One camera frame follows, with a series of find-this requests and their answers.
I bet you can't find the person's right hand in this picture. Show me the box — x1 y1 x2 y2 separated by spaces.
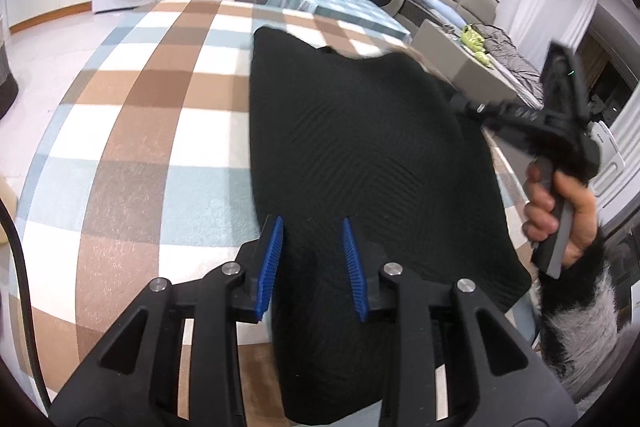
522 160 601 268

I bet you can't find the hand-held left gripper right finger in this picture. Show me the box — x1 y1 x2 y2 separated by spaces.
341 217 578 427

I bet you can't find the grey bedding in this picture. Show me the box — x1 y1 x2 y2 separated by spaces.
472 24 547 108

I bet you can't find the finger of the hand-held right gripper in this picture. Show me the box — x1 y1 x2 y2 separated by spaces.
450 93 546 160

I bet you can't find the black cable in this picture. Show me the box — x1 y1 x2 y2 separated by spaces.
0 197 54 408

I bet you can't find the brown blue plaid blanket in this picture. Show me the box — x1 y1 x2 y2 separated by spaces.
10 0 543 427

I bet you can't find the teal checkered tablecloth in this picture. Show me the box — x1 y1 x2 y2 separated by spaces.
265 0 413 46

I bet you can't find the light blue pillow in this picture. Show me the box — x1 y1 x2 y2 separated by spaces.
410 0 463 31

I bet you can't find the black knit sweater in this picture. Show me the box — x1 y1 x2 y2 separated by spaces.
248 26 532 427

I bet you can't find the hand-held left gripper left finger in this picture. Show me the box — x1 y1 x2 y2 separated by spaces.
47 214 286 427

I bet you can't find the grey cabinet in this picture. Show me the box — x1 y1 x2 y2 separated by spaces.
412 19 532 98

